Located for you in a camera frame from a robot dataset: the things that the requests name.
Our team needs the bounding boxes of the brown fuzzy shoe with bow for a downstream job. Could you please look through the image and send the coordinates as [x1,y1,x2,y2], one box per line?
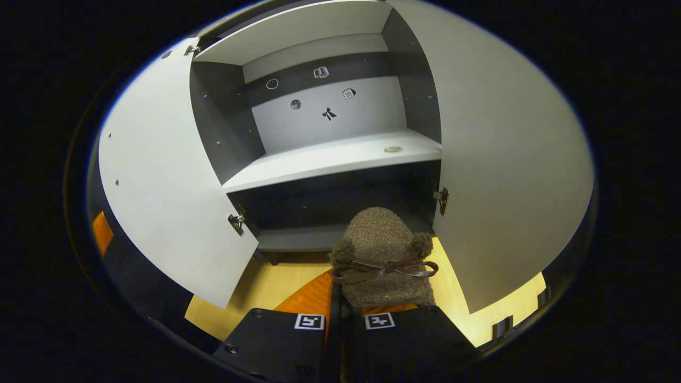
[330,206,439,309]

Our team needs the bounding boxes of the white cabinet shelf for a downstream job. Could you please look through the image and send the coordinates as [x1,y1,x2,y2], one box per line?
[194,0,394,65]
[222,128,442,193]

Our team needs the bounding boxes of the white cabinet door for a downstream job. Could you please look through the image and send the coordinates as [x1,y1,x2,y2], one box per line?
[97,36,260,310]
[386,0,595,314]

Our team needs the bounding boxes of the white and grey shoe cabinet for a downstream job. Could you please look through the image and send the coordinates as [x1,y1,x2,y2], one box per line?
[189,0,442,267]

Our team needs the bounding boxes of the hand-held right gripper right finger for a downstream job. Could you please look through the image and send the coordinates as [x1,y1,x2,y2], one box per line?
[342,301,477,383]

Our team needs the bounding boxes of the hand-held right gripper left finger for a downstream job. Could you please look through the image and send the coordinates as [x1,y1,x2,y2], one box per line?
[213,269,342,383]

